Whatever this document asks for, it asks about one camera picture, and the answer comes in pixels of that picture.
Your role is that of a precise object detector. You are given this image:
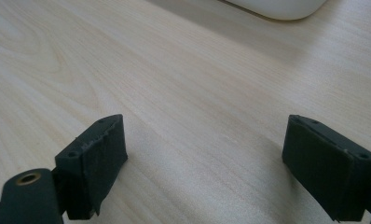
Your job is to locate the white plastic bin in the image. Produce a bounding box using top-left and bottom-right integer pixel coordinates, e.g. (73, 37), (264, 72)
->
(216, 0), (328, 21)

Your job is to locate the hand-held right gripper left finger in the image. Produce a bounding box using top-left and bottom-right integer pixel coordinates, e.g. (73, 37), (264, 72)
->
(54, 113), (129, 221)

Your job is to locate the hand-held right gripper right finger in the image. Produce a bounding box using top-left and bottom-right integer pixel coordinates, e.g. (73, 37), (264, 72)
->
(281, 114), (371, 223)

